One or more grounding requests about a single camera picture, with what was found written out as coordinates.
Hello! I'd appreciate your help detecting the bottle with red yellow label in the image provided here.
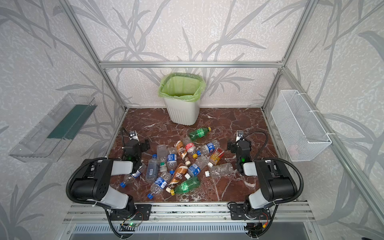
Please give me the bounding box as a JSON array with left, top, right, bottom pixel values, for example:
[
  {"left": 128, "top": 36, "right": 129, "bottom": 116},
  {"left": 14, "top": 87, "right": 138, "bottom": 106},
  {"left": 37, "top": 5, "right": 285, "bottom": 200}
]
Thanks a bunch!
[{"left": 208, "top": 148, "right": 225, "bottom": 168}]

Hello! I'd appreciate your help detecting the clear bottle green cap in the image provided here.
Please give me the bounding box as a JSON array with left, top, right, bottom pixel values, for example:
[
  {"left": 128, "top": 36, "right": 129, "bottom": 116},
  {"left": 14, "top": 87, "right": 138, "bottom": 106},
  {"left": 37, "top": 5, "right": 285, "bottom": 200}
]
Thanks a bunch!
[{"left": 157, "top": 145, "right": 168, "bottom": 173}]

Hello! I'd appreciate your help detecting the clear crushed bottle white cap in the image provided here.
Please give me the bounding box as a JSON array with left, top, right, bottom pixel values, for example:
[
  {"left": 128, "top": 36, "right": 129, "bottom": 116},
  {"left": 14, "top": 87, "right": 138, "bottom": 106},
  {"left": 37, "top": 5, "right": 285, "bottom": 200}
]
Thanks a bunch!
[{"left": 205, "top": 163, "right": 234, "bottom": 178}]

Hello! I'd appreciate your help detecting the clear bottle blue cap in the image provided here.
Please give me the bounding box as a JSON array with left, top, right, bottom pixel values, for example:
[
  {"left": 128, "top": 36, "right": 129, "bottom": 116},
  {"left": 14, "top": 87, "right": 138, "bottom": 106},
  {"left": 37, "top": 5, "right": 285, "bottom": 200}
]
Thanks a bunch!
[{"left": 146, "top": 154, "right": 159, "bottom": 184}]

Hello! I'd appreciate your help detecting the small water bottle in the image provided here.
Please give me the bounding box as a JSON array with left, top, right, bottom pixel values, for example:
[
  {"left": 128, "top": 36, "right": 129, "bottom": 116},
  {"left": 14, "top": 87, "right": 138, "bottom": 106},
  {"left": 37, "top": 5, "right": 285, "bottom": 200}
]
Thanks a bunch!
[{"left": 119, "top": 164, "right": 147, "bottom": 188}]

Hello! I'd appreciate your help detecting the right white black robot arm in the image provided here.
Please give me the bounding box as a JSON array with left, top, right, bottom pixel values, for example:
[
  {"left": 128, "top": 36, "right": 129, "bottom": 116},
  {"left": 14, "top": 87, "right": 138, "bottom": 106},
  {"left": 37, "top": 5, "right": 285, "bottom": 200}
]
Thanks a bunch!
[{"left": 227, "top": 139, "right": 304, "bottom": 220}]

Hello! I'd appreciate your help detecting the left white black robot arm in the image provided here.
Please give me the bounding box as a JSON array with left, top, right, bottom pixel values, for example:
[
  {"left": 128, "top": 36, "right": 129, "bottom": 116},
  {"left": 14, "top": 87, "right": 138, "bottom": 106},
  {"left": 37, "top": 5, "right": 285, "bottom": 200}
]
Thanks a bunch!
[{"left": 66, "top": 138, "right": 151, "bottom": 221}]

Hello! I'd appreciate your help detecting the white ribbed trash bin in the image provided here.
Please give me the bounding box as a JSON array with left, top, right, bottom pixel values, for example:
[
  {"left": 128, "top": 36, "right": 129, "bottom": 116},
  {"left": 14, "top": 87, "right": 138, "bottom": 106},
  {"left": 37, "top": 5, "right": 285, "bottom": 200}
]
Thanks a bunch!
[{"left": 164, "top": 98, "right": 200, "bottom": 126}]

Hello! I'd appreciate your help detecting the green plastic bin liner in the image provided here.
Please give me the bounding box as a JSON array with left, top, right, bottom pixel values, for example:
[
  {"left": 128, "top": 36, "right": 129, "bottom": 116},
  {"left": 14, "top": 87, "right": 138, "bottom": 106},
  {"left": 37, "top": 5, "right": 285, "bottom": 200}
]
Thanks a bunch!
[{"left": 158, "top": 73, "right": 206, "bottom": 103}]

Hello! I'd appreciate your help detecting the water bottle blue label upright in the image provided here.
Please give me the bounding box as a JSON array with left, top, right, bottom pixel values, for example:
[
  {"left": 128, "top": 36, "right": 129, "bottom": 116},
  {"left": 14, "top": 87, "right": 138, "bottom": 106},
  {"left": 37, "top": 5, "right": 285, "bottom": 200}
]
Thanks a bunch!
[{"left": 167, "top": 147, "right": 178, "bottom": 175}]

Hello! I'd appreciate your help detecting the water bottle blue label front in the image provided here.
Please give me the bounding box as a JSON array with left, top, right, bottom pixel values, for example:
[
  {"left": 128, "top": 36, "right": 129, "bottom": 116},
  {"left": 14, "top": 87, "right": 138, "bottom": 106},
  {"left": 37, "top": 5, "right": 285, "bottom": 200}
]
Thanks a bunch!
[{"left": 147, "top": 172, "right": 172, "bottom": 200}]

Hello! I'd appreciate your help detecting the green soda bottle yellow cap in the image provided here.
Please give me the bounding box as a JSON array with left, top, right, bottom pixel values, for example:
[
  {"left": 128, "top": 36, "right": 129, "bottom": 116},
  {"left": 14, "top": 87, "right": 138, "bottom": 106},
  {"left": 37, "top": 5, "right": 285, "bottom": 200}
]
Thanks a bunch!
[{"left": 188, "top": 127, "right": 212, "bottom": 142}]

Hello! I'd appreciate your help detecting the brown coffee bottle upper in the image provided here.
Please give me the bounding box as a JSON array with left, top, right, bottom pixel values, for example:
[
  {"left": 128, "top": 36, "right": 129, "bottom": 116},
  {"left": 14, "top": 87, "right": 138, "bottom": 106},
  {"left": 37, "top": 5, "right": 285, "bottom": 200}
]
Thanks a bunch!
[{"left": 174, "top": 141, "right": 191, "bottom": 166}]

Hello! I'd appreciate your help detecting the brown coffee bottle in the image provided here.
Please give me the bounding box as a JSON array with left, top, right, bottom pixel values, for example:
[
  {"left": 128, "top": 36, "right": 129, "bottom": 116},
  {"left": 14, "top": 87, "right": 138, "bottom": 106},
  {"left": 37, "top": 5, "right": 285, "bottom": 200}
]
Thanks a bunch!
[
  {"left": 174, "top": 141, "right": 191, "bottom": 166},
  {"left": 166, "top": 163, "right": 188, "bottom": 193}
]

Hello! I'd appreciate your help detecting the clear bottle red label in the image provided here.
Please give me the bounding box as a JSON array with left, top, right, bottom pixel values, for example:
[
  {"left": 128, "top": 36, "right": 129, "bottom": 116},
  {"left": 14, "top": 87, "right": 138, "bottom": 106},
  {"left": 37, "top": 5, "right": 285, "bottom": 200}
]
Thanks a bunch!
[{"left": 182, "top": 135, "right": 197, "bottom": 155}]

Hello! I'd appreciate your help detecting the brown coffee bottle lower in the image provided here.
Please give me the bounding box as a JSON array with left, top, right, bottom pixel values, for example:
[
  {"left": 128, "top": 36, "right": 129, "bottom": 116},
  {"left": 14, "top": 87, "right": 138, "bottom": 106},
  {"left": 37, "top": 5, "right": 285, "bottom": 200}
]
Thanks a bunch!
[{"left": 166, "top": 163, "right": 188, "bottom": 193}]

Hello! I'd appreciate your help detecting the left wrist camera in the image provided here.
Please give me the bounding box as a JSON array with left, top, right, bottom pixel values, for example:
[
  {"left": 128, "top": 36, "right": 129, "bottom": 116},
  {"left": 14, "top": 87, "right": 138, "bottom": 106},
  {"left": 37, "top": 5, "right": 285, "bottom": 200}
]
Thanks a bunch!
[{"left": 128, "top": 131, "right": 139, "bottom": 141}]

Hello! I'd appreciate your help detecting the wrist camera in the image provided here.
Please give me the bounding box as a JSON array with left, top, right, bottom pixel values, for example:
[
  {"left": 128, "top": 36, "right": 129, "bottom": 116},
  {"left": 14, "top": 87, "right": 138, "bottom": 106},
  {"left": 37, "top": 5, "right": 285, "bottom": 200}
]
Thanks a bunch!
[
  {"left": 128, "top": 131, "right": 139, "bottom": 141},
  {"left": 236, "top": 130, "right": 244, "bottom": 141}
]

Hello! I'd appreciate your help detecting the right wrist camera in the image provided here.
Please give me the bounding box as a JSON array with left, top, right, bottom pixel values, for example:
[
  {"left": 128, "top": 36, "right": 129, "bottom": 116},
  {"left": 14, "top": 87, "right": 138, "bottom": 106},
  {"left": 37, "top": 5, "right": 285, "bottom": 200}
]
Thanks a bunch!
[{"left": 236, "top": 130, "right": 244, "bottom": 141}]

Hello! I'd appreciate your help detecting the white wire mesh basket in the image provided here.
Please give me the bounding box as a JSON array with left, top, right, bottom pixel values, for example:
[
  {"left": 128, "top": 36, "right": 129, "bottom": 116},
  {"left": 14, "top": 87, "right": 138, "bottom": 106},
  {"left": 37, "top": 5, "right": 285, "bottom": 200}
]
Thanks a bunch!
[{"left": 271, "top": 90, "right": 332, "bottom": 162}]

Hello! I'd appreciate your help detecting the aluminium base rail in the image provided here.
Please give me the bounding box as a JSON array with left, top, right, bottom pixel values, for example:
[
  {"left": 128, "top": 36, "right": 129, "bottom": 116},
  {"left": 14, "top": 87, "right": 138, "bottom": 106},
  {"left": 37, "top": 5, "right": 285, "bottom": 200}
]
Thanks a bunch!
[{"left": 63, "top": 202, "right": 315, "bottom": 224}]

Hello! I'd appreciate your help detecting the clear acrylic wall shelf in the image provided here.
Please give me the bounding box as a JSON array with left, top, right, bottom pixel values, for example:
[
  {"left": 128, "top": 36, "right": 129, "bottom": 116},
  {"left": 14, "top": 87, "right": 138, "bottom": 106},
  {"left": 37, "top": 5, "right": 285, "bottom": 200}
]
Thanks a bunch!
[{"left": 9, "top": 94, "right": 98, "bottom": 163}]

